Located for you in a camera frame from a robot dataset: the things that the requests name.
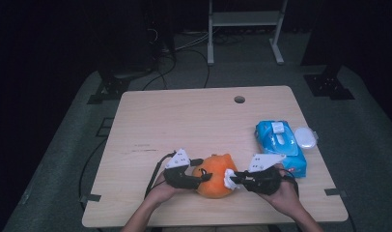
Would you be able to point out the white wet wipe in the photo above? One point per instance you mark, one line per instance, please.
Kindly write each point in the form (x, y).
(229, 180)

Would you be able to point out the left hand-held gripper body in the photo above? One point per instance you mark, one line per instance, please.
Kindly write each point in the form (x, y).
(179, 175)

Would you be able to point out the person's right hand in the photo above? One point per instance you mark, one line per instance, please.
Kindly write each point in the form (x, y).
(289, 193)

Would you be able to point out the orange plush toy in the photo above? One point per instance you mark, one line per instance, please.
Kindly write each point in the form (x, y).
(215, 188)

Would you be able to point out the black stand base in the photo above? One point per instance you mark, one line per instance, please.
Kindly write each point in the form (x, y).
(112, 87)
(327, 85)

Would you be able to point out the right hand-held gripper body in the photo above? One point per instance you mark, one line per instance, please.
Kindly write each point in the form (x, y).
(263, 182)

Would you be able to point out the white metal stand frame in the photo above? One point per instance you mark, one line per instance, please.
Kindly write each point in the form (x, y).
(245, 18)

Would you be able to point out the black tape strip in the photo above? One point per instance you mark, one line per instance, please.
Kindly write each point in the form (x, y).
(92, 197)
(334, 192)

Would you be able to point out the blue wet wipes pack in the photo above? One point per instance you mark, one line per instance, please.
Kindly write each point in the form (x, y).
(274, 141)

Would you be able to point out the person's left hand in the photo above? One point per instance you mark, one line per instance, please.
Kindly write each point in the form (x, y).
(163, 193)

